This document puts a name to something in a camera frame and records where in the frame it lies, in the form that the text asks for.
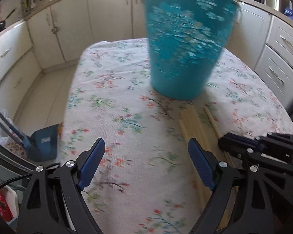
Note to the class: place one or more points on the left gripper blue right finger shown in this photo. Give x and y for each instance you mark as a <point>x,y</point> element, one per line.
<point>201,163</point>

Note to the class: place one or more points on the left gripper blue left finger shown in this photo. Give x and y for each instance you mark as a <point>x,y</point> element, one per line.
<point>88,162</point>

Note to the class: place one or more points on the teal perforated plastic basket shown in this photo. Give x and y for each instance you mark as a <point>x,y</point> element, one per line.
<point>185,40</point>

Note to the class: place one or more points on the blue dustpan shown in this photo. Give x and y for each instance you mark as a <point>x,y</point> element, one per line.
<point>41,146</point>

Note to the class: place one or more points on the floral tablecloth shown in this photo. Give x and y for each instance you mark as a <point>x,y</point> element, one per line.
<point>145,182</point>

